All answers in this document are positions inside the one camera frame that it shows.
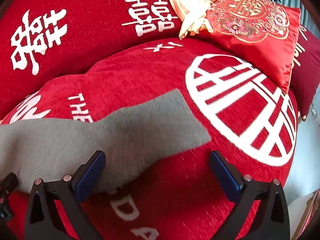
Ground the dark red pillow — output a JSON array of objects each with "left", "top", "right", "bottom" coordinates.
[{"left": 290, "top": 25, "right": 319, "bottom": 121}]

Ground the red embroidered satin cushion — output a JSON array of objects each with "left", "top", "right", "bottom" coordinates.
[{"left": 198, "top": 0, "right": 301, "bottom": 93}]

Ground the grey knit sweater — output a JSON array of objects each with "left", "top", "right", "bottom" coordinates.
[{"left": 1, "top": 90, "right": 210, "bottom": 192}]

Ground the red patterned box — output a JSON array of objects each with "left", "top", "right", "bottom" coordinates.
[{"left": 288, "top": 189, "right": 319, "bottom": 239}]

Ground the red wedding blanket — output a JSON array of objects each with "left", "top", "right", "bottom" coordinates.
[{"left": 1, "top": 0, "right": 298, "bottom": 239}]

